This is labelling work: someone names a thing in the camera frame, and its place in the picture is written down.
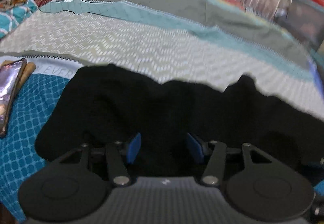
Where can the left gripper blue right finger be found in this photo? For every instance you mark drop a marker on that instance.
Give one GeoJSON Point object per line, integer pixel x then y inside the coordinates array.
{"type": "Point", "coordinates": [210, 158]}

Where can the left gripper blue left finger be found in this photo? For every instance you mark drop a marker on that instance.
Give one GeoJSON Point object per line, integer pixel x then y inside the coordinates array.
{"type": "Point", "coordinates": [120, 157]}

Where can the black pants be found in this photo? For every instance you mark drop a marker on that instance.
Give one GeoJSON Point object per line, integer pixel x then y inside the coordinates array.
{"type": "Point", "coordinates": [104, 104]}

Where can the brown wallet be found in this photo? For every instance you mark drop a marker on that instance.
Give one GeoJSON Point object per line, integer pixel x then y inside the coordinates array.
{"type": "Point", "coordinates": [26, 72]}

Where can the patterned blue grey bedsheet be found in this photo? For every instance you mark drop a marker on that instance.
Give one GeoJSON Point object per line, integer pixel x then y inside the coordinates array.
{"type": "Point", "coordinates": [196, 41]}

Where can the smartphone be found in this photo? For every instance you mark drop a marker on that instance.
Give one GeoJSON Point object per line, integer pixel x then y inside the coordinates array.
{"type": "Point", "coordinates": [6, 105]}

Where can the teal white patterned pillow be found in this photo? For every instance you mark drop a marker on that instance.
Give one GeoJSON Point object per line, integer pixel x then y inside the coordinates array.
{"type": "Point", "coordinates": [12, 18]}

